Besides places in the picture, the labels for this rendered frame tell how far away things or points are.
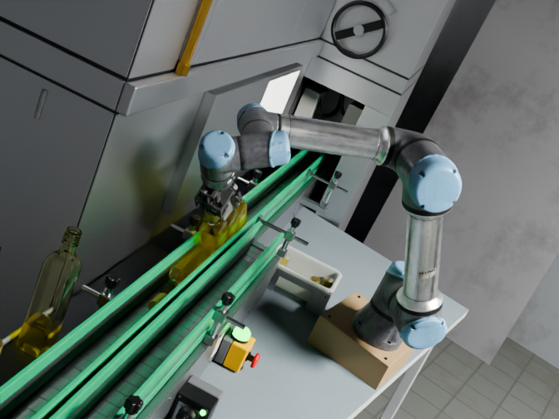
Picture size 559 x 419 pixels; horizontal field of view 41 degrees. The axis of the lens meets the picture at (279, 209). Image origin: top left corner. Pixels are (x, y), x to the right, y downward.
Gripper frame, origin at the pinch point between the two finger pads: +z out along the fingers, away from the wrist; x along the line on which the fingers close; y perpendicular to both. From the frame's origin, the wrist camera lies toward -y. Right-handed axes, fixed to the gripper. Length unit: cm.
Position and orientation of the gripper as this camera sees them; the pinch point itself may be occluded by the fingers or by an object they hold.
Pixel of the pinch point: (223, 202)
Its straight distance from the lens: 188.2
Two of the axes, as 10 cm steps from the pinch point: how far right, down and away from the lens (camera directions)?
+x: 8.9, 4.4, -1.3
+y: -4.6, 8.1, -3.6
